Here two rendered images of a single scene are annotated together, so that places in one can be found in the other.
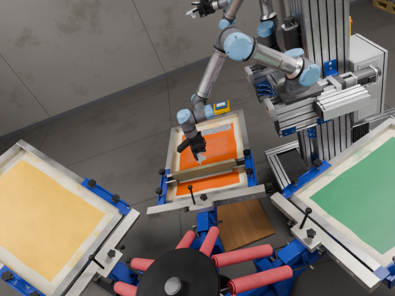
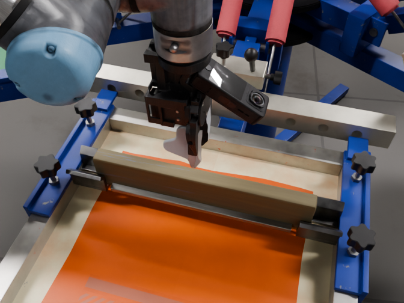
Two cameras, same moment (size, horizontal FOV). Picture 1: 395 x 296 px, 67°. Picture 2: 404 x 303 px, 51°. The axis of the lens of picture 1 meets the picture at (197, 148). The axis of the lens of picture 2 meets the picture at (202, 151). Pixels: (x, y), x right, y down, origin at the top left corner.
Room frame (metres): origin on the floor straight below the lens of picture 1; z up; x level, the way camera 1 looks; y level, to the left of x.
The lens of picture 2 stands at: (1.81, 0.01, 1.65)
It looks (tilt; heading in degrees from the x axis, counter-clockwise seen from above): 50 degrees down; 178
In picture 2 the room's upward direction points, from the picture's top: straight up
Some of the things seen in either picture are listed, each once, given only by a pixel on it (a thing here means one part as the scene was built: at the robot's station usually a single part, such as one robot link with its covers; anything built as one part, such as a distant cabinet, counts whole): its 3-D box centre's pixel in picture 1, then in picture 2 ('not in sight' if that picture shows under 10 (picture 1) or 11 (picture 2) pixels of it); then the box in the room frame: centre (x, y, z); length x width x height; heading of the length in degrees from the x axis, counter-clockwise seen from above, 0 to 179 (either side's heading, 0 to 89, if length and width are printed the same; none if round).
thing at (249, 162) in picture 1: (250, 170); (76, 159); (1.25, -0.24, 0.98); 0.30 x 0.05 x 0.07; 163
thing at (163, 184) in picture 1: (165, 188); (350, 220); (1.41, 0.30, 0.98); 0.30 x 0.05 x 0.07; 163
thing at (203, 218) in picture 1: (204, 219); (240, 71); (1.02, 0.12, 1.02); 0.17 x 0.06 x 0.05; 163
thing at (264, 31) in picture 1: (267, 33); not in sight; (1.93, -0.76, 1.42); 0.13 x 0.12 x 0.14; 146
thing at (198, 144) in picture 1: (196, 142); (181, 83); (1.35, -0.01, 1.26); 0.09 x 0.08 x 0.12; 74
